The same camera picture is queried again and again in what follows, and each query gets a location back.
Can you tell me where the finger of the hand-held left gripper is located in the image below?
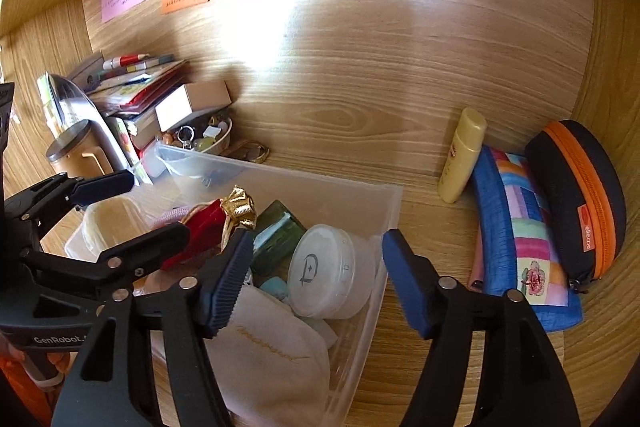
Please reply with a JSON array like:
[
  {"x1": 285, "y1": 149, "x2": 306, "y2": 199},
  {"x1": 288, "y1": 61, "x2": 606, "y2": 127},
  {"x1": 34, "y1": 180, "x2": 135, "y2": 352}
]
[
  {"x1": 5, "y1": 170, "x2": 136, "y2": 228},
  {"x1": 20, "y1": 222, "x2": 193, "y2": 293}
]

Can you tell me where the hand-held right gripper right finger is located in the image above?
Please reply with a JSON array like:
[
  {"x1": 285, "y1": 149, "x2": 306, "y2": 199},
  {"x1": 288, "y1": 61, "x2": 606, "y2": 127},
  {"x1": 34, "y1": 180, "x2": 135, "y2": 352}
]
[{"x1": 381, "y1": 229, "x2": 581, "y2": 427}]

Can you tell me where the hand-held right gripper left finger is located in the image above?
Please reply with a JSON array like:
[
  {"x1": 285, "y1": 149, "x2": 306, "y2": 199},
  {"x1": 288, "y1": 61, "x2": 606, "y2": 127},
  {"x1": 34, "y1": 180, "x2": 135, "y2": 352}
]
[{"x1": 50, "y1": 229, "x2": 256, "y2": 427}]

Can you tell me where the pink rope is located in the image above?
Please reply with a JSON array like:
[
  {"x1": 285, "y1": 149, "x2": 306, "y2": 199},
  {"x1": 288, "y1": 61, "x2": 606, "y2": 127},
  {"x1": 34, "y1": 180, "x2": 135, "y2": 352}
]
[{"x1": 150, "y1": 205, "x2": 193, "y2": 230}]

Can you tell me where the red pouch with gold bow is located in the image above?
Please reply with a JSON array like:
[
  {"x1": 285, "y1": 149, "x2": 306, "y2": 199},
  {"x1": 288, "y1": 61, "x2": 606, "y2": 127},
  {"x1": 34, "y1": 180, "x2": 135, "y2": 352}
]
[{"x1": 162, "y1": 187, "x2": 258, "y2": 268}]

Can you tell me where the small teal case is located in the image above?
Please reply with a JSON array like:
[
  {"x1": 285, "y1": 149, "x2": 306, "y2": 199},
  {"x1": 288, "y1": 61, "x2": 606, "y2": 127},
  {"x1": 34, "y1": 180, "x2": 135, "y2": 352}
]
[{"x1": 259, "y1": 276, "x2": 291, "y2": 303}]

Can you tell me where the green bottle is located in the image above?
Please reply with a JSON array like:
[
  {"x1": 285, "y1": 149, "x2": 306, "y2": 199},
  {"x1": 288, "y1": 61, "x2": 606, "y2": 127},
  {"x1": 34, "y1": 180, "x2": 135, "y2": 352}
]
[{"x1": 250, "y1": 200, "x2": 307, "y2": 278}]

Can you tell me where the translucent white round jar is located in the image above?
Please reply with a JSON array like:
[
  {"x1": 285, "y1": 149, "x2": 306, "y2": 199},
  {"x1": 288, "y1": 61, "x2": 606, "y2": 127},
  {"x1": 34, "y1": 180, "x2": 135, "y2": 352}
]
[{"x1": 287, "y1": 223, "x2": 378, "y2": 320}]

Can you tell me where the white drawstring pouch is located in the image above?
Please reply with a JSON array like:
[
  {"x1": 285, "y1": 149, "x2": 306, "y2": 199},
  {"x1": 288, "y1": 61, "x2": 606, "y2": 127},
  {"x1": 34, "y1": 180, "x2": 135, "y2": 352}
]
[{"x1": 202, "y1": 289, "x2": 331, "y2": 423}]

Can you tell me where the clear plastic box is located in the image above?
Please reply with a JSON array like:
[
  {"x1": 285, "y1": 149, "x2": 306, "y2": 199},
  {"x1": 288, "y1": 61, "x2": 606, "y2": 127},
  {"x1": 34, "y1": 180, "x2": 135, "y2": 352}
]
[{"x1": 65, "y1": 142, "x2": 403, "y2": 427}]

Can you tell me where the person's left forearm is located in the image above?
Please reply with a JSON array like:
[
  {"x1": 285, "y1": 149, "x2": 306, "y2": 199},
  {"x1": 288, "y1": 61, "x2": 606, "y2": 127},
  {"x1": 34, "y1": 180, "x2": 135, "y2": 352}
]
[{"x1": 0, "y1": 354, "x2": 56, "y2": 423}]

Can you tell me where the wooden desktop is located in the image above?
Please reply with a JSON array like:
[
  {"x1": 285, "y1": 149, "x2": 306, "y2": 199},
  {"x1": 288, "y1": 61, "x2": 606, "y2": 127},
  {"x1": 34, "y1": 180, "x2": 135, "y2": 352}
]
[{"x1": 30, "y1": 127, "x2": 601, "y2": 427}]

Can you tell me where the brown lidded mug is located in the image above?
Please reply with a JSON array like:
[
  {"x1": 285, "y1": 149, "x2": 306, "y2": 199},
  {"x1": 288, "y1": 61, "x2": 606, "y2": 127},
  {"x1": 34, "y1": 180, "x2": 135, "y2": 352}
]
[{"x1": 46, "y1": 119, "x2": 113, "y2": 178}]

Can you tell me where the fruit sticker sheet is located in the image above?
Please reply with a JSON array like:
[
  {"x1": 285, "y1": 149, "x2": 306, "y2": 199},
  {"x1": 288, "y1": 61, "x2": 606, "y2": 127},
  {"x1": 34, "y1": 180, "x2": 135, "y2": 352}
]
[{"x1": 107, "y1": 117, "x2": 153, "y2": 185}]

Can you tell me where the stack of books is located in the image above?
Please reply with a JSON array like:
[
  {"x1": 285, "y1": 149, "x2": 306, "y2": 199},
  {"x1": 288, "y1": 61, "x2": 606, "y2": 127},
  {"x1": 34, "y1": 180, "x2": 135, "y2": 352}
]
[{"x1": 67, "y1": 52, "x2": 191, "y2": 148}]

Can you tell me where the blue patchwork pouch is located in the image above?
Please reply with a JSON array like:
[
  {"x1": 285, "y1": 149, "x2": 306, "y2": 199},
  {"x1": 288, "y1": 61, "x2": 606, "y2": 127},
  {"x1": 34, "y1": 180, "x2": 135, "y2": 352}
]
[{"x1": 472, "y1": 146, "x2": 584, "y2": 333}]

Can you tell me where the small white cardboard box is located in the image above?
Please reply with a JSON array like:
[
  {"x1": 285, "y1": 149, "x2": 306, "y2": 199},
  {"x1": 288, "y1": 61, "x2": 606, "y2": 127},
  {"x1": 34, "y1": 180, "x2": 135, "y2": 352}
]
[{"x1": 155, "y1": 80, "x2": 232, "y2": 132}]

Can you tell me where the red pen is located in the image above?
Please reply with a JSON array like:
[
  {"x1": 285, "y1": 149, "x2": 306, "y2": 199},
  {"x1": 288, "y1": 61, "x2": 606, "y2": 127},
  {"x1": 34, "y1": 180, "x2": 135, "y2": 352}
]
[{"x1": 102, "y1": 53, "x2": 151, "y2": 68}]

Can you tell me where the yellow lotion bottle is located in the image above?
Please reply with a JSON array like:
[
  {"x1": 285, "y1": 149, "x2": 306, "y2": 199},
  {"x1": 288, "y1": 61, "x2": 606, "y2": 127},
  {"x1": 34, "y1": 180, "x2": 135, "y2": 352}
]
[{"x1": 438, "y1": 108, "x2": 487, "y2": 204}]

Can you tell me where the black orange zip case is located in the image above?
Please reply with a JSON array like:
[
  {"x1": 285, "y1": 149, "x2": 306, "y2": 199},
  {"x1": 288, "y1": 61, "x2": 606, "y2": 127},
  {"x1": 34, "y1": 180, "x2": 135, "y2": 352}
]
[{"x1": 524, "y1": 120, "x2": 627, "y2": 295}]

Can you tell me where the gold chain trinket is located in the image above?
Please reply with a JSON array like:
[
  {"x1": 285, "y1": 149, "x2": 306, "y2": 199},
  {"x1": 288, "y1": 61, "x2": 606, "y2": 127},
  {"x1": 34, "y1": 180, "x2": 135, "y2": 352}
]
[{"x1": 225, "y1": 139, "x2": 272, "y2": 165}]

